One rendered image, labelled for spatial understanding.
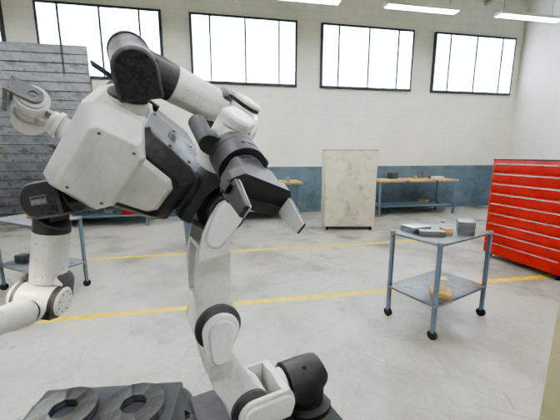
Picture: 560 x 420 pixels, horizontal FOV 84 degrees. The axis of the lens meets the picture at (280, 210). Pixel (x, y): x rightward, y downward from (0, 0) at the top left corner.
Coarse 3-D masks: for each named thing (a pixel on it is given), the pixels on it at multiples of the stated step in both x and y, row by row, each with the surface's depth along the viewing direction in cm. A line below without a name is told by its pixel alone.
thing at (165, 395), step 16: (144, 384) 51; (160, 384) 53; (176, 384) 53; (48, 400) 48; (64, 400) 48; (80, 400) 48; (96, 400) 48; (112, 400) 48; (128, 400) 48; (144, 400) 49; (160, 400) 48; (176, 400) 49; (32, 416) 45; (48, 416) 45; (64, 416) 45; (80, 416) 45; (96, 416) 46; (112, 416) 45; (128, 416) 45; (144, 416) 45; (160, 416) 46; (176, 416) 49
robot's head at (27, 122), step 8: (16, 104) 67; (16, 112) 68; (24, 112) 67; (32, 112) 66; (40, 112) 67; (48, 112) 71; (56, 112) 71; (16, 120) 69; (24, 120) 69; (32, 120) 69; (40, 120) 69; (48, 120) 70; (56, 120) 70; (16, 128) 71; (24, 128) 71; (32, 128) 71; (40, 128) 73; (48, 128) 70
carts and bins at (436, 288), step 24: (24, 216) 357; (72, 216) 357; (432, 240) 258; (456, 240) 258; (0, 264) 350; (24, 264) 350; (72, 264) 350; (0, 288) 353; (408, 288) 288; (432, 288) 275; (456, 288) 288; (480, 288) 288; (384, 312) 303; (432, 312) 257; (480, 312) 299; (432, 336) 260
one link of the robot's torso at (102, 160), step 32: (96, 64) 76; (96, 96) 68; (64, 128) 71; (96, 128) 66; (128, 128) 69; (160, 128) 79; (64, 160) 70; (96, 160) 70; (128, 160) 71; (160, 160) 75; (192, 160) 85; (64, 192) 77; (96, 192) 74; (128, 192) 77; (160, 192) 78
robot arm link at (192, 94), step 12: (180, 72) 73; (180, 84) 73; (192, 84) 75; (204, 84) 77; (180, 96) 74; (192, 96) 76; (204, 96) 77; (216, 96) 79; (228, 96) 81; (240, 96) 81; (192, 108) 78; (204, 108) 79; (216, 108) 80; (252, 108) 82
